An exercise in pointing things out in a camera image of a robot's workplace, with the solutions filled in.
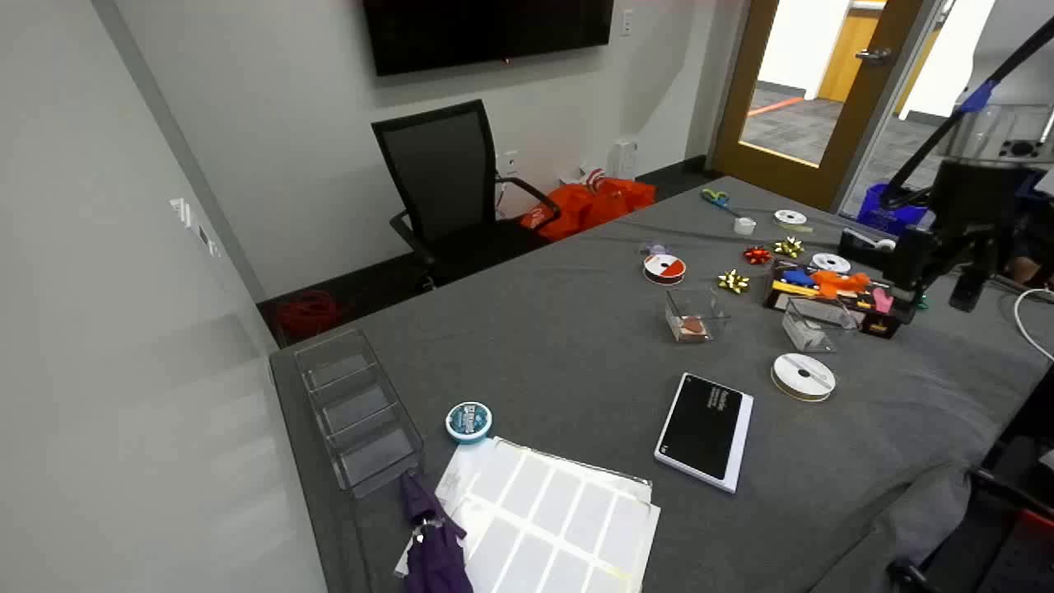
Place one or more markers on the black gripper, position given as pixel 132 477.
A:
pixel 984 200

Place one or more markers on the black box tray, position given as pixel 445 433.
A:
pixel 826 310

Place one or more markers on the clear plastic tape box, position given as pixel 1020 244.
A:
pixel 812 331

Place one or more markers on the black tape dispenser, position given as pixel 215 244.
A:
pixel 867 244

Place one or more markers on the blue tape roll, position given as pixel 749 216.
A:
pixel 469 424

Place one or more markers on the clear plastic organizer tray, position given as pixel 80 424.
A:
pixel 358 417

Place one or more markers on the red floor object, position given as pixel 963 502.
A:
pixel 307 315

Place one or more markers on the pink ribbon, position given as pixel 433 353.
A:
pixel 882 297

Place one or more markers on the blue bag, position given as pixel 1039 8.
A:
pixel 890 205

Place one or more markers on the blue gift bow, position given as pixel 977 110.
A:
pixel 800 280

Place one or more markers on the yellow ribbon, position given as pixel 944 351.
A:
pixel 791 290

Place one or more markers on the wooden glass door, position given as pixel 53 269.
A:
pixel 780 177

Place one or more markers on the red gift bow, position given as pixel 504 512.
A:
pixel 757 255

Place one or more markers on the blue green scissors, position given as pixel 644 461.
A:
pixel 718 200

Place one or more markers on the clear box with small items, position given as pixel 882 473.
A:
pixel 686 327

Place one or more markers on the red and white ribbon spool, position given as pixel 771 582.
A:
pixel 663 269

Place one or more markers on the black chair with red trim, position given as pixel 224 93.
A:
pixel 1022 549

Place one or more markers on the orange plastic bag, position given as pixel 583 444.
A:
pixel 589 205

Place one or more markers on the grey tablecloth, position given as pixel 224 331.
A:
pixel 571 351

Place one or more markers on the white label sheets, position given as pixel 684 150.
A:
pixel 547 523

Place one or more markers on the black mesh office chair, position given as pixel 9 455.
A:
pixel 441 168

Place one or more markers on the purple cloth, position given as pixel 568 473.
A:
pixel 433 544

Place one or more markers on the black tablet white frame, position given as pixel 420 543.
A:
pixel 704 430

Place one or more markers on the black wall television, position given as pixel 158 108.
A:
pixel 483 34

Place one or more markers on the white wall fitting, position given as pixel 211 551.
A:
pixel 185 213

